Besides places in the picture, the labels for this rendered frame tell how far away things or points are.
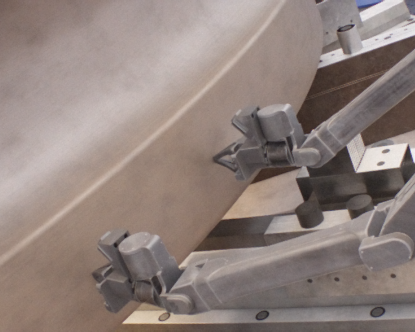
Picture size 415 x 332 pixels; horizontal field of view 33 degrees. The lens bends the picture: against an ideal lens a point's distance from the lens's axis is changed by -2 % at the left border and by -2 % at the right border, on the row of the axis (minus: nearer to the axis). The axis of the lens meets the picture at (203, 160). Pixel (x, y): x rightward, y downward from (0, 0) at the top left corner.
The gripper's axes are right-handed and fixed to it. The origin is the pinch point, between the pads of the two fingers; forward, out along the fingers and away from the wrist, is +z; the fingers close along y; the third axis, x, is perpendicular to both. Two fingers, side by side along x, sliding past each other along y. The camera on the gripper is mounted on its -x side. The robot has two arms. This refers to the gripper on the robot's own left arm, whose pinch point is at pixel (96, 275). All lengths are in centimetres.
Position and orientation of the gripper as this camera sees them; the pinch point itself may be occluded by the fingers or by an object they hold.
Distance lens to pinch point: 135.8
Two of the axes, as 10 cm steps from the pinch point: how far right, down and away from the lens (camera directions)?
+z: -7.0, -0.2, 7.2
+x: 3.7, 8.5, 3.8
